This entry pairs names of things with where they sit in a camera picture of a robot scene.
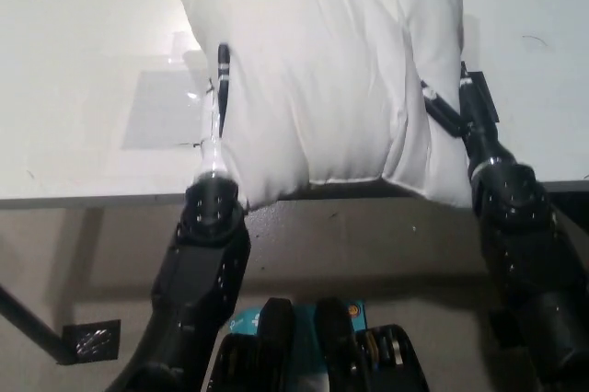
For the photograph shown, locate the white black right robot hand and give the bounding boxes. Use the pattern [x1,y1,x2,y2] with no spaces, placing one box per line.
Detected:
[420,60,502,161]

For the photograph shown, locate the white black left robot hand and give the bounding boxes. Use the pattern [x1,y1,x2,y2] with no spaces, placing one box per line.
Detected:
[200,42,231,150]

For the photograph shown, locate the white square pillow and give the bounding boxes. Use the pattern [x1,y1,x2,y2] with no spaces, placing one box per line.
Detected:
[167,0,476,208]

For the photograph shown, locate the black teal robot torso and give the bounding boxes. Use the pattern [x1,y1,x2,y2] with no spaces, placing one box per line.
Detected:
[214,297,427,392]

